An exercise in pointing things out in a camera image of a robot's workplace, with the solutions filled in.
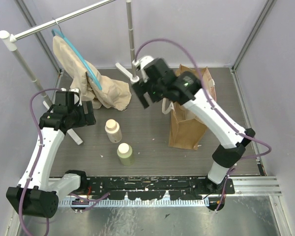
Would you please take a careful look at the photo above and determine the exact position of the yellow-green bottle cream cap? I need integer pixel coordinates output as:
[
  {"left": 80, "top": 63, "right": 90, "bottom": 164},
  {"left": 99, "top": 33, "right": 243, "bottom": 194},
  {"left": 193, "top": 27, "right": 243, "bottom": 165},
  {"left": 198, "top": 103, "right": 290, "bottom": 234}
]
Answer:
[{"left": 117, "top": 143, "right": 135, "bottom": 166}]

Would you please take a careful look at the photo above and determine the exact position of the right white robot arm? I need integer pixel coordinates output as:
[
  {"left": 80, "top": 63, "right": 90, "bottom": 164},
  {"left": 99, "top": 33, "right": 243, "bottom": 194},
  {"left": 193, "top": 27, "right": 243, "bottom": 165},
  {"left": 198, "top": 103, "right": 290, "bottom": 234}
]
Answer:
[{"left": 132, "top": 56, "right": 255, "bottom": 194}]

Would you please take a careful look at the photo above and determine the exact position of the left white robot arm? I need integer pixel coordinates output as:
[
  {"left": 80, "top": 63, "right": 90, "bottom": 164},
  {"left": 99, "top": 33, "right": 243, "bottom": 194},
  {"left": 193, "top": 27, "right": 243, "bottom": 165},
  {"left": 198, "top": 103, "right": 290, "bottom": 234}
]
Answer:
[{"left": 6, "top": 88, "right": 96, "bottom": 218}]

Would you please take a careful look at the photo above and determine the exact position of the brown canvas bag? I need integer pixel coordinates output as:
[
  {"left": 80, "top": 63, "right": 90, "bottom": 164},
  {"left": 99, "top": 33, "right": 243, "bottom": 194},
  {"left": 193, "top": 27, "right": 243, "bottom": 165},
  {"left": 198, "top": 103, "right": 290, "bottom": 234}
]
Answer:
[{"left": 162, "top": 64, "right": 216, "bottom": 150}]

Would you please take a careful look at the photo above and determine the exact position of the beige cloth garment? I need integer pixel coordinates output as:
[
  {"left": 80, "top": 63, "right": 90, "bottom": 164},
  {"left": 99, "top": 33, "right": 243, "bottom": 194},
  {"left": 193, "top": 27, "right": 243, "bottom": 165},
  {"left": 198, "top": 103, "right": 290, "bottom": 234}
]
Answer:
[{"left": 53, "top": 36, "right": 132, "bottom": 111}]

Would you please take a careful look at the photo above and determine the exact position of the beige bottle pink cap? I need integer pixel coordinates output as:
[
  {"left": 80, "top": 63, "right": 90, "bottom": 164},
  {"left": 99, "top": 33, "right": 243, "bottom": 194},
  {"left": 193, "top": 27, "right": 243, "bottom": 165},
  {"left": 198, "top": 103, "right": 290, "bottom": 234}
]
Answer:
[{"left": 105, "top": 119, "right": 122, "bottom": 143}]

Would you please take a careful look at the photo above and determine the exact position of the blue clothes hanger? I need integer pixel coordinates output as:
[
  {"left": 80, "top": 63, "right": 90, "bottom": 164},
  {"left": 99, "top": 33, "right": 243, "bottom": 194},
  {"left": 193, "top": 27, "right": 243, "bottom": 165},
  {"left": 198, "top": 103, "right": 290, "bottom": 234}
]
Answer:
[{"left": 51, "top": 29, "right": 102, "bottom": 90}]

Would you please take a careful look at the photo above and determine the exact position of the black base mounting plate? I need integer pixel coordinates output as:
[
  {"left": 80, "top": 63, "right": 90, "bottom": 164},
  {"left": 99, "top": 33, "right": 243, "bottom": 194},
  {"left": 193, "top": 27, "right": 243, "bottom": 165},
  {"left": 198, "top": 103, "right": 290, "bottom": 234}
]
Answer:
[{"left": 73, "top": 176, "right": 235, "bottom": 201}]

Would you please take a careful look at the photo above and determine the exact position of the white garment rack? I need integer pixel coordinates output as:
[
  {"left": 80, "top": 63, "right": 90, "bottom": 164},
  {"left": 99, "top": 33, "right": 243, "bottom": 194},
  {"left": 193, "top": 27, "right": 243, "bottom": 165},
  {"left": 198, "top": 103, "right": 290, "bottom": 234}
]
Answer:
[{"left": 0, "top": 0, "right": 157, "bottom": 146}]

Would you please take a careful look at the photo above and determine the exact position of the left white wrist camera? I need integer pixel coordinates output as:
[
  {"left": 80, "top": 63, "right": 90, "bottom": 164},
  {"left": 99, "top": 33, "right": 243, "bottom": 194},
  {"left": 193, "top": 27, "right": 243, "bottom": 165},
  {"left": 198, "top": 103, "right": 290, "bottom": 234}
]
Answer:
[{"left": 69, "top": 88, "right": 82, "bottom": 106}]

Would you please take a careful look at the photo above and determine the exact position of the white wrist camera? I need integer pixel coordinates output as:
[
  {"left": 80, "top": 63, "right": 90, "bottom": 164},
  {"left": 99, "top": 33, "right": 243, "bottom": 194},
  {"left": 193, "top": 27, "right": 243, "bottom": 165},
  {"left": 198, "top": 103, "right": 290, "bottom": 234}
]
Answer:
[
  {"left": 69, "top": 88, "right": 82, "bottom": 106},
  {"left": 132, "top": 56, "right": 154, "bottom": 83}
]

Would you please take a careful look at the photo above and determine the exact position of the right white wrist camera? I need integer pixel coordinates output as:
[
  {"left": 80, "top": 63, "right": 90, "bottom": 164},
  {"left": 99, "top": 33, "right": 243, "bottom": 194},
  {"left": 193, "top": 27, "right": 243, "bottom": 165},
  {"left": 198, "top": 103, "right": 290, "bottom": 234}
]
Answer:
[{"left": 132, "top": 56, "right": 154, "bottom": 83}]

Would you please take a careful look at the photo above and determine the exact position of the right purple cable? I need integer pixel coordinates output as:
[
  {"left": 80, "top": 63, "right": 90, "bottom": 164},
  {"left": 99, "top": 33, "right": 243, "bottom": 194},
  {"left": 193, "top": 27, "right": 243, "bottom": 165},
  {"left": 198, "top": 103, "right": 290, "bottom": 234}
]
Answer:
[{"left": 134, "top": 38, "right": 272, "bottom": 212}]

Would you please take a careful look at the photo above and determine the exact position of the purple cable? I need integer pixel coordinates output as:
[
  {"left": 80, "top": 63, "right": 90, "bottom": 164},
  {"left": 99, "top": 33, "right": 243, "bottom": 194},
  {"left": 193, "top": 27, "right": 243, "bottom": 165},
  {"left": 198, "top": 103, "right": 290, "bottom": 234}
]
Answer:
[
  {"left": 134, "top": 38, "right": 272, "bottom": 212},
  {"left": 18, "top": 88, "right": 64, "bottom": 232}
]

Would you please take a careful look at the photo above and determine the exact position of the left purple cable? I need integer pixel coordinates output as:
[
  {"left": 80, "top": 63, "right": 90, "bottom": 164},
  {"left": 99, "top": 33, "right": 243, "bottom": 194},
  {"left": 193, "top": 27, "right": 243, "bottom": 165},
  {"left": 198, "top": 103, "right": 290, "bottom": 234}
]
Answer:
[{"left": 18, "top": 88, "right": 64, "bottom": 232}]

